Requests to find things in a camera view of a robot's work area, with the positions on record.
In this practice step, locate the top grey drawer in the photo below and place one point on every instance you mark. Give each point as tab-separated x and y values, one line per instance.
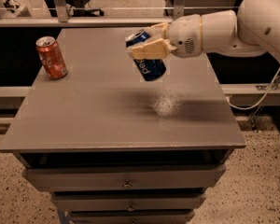
124	178

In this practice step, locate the middle grey drawer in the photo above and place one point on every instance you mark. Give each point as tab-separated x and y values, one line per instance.
129	202

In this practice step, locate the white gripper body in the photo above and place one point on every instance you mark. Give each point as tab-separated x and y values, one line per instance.
185	36

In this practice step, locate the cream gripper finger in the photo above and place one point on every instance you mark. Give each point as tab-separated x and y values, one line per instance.
159	30
156	49

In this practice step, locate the bottom grey drawer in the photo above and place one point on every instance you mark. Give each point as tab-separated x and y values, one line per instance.
136	217

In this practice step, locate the grey drawer cabinet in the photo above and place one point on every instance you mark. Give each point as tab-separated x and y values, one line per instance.
103	114

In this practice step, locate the metal railing frame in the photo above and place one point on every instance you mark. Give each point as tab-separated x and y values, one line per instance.
117	13

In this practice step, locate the orange soda can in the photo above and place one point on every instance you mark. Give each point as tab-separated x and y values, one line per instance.
51	57

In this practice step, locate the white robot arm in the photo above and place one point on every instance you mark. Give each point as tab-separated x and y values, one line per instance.
249	32

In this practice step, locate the grey drawer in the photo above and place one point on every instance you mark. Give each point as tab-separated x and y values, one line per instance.
124	178
136	217
129	202

